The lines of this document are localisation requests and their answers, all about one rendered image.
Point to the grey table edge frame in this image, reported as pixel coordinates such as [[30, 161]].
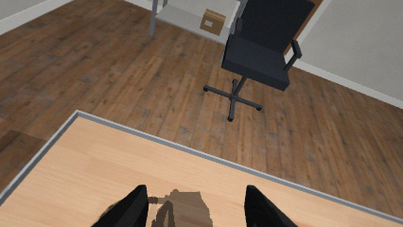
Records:
[[42, 152]]

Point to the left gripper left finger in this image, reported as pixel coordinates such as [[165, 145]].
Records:
[[132, 211]]

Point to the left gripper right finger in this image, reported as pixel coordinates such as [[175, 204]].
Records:
[[261, 212]]

